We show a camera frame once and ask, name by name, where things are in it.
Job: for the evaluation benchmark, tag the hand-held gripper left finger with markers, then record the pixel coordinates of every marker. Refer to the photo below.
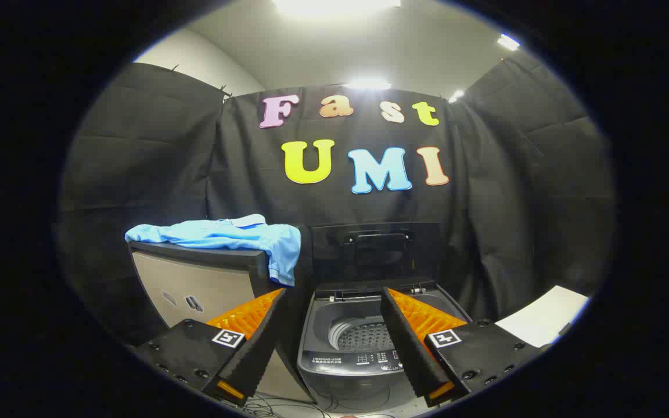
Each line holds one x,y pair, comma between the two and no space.
262,342

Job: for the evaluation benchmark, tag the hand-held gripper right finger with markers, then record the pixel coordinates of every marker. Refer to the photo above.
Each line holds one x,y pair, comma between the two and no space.
407,342

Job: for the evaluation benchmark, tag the grey washing machine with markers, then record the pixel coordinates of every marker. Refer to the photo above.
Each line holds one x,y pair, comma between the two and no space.
326,325

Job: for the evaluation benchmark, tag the light blue polo shirt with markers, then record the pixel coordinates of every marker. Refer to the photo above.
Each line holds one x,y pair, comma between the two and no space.
218,235

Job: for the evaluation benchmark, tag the grey cabinet with dark top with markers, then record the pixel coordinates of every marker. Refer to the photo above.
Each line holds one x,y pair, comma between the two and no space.
195,278

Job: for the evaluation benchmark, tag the white flat board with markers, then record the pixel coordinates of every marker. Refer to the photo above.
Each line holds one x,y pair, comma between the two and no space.
543,316

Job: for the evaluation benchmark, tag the black backdrop cloth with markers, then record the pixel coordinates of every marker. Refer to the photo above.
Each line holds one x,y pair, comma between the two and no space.
253,191

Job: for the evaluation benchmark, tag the large ceiling light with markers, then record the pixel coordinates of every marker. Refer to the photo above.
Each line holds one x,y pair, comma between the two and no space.
334,4

